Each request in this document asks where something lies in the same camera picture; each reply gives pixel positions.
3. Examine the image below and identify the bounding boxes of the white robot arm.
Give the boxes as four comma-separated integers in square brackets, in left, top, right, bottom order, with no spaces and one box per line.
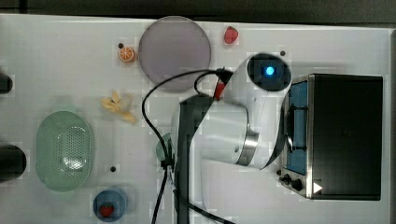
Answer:
[170,52,291,224]

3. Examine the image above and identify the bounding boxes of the grey round plate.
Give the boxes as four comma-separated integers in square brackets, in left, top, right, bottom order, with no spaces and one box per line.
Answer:
[138,16,211,84]

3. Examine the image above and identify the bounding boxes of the red strawberry toy on table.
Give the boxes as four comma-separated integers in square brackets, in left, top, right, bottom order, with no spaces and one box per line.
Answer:
[223,26,239,45]

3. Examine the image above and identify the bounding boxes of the peeled banana toy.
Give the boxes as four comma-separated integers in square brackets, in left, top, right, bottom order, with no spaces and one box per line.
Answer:
[100,91,136,124]

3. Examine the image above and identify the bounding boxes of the orange slice toy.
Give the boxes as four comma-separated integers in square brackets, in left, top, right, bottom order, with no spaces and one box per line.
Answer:
[118,47,135,63]

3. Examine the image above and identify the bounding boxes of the blue bowl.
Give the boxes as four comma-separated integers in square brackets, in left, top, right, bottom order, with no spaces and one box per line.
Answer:
[92,187,128,222]

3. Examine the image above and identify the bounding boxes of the red strawberry in bowl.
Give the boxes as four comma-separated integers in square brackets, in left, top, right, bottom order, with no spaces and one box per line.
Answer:
[99,203,114,217]

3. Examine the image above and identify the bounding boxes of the silver toaster oven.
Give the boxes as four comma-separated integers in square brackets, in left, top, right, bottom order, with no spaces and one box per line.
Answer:
[278,74,383,201]

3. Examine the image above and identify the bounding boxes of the green oval colander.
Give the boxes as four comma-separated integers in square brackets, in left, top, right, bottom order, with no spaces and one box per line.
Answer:
[35,106,92,192]

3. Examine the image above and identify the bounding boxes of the black frying pan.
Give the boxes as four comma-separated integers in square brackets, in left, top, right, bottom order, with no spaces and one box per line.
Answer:
[0,145,27,183]

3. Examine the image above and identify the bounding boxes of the black small pot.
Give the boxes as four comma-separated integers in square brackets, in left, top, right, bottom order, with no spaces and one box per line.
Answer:
[0,74,13,94]

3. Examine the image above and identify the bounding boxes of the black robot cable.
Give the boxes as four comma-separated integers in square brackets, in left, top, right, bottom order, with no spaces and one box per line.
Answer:
[141,67,235,224]

